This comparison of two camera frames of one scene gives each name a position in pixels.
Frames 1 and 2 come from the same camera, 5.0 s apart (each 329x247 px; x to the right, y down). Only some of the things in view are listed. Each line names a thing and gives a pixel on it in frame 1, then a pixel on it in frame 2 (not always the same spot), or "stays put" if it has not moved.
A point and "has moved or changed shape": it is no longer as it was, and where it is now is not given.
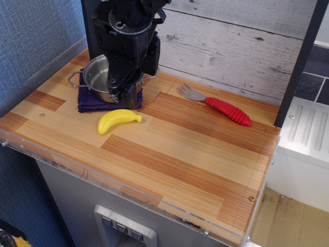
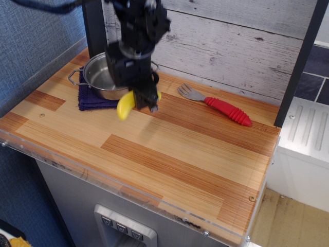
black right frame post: x=314 y=24 stays put
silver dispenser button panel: x=116 y=229 stays put
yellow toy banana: x=116 y=116 has moved or changed shape
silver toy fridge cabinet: x=97 y=215 stays put
